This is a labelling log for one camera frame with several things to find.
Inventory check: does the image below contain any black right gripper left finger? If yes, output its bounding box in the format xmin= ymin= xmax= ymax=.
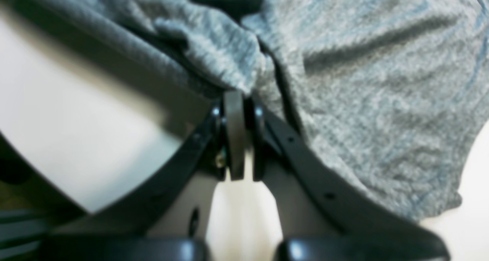
xmin=39 ymin=91 xmax=246 ymax=261

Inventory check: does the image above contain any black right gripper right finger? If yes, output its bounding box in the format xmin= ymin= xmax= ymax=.
xmin=246 ymin=96 xmax=450 ymax=261

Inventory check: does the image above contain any grey t-shirt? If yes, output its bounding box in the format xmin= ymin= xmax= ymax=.
xmin=11 ymin=0 xmax=489 ymax=221

